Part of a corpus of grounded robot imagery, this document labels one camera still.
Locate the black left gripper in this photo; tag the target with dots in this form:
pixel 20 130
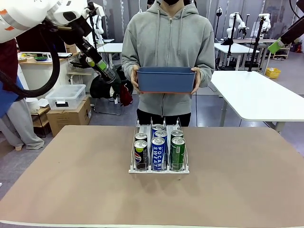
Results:
pixel 80 33

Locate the blue Pocari Sweat can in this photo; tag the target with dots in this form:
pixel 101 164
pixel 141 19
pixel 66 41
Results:
pixel 158 154
pixel 156 127
pixel 161 133

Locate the person's right forearm grey sleeve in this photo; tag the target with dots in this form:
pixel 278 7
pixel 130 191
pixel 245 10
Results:
pixel 128 73

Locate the white lab robot arm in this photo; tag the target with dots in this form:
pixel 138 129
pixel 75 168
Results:
pixel 231 23
pixel 99 26
pixel 267 23

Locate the person's left forearm grey sleeve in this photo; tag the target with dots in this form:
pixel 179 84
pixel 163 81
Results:
pixel 206 73

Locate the person's right hand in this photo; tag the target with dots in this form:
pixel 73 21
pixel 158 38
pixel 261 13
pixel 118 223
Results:
pixel 134 78

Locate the person's left hand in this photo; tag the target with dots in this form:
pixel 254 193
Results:
pixel 197 78

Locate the red container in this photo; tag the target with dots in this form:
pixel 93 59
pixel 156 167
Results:
pixel 297 47

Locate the small wooden side table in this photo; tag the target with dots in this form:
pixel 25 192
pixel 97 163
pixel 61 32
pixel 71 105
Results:
pixel 78 73

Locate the small brown cardboard box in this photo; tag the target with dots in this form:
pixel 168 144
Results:
pixel 71 48

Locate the white lab table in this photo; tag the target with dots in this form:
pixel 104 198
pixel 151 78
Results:
pixel 111 47
pixel 237 48

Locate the white keyboard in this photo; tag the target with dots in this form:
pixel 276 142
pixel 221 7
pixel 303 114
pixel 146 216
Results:
pixel 65 55

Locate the black backpack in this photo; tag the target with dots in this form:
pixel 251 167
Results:
pixel 99 88

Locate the black tripod stand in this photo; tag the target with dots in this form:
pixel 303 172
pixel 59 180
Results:
pixel 257 42

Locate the clear plastic storage box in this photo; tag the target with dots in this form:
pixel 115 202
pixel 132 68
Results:
pixel 66 95

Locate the yellow plastic crate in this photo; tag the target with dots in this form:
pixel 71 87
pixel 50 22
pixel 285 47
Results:
pixel 273 73

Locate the dark red bag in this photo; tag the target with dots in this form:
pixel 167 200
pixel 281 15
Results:
pixel 126 95

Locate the green bowl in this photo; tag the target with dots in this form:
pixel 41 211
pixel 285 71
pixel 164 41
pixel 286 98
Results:
pixel 40 59

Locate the wooden top white desk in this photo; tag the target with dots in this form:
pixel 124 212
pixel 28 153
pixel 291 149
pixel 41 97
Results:
pixel 33 71

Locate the large brown cardboard box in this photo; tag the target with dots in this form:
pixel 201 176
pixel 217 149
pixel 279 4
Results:
pixel 69 118

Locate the low wooden shelf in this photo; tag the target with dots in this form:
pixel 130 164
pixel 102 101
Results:
pixel 41 111

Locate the large white table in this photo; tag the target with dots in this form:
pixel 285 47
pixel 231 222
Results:
pixel 249 95

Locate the person in grey hoodie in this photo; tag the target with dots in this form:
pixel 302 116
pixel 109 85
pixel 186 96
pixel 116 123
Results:
pixel 166 42

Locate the person in maroon top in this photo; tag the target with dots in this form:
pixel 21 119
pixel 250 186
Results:
pixel 7 66

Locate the green soda can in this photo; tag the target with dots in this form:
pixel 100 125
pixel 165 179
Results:
pixel 177 133
pixel 177 154

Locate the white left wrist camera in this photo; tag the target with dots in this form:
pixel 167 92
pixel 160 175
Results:
pixel 98 12

